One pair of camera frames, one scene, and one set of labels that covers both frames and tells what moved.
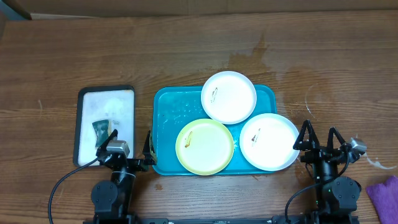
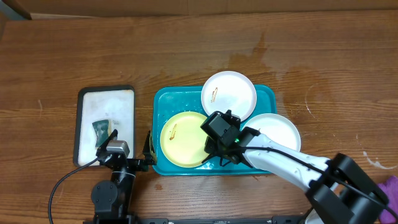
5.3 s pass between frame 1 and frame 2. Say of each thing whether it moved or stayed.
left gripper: stayed
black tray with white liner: stayed
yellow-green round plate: moved
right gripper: moved
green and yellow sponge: stayed
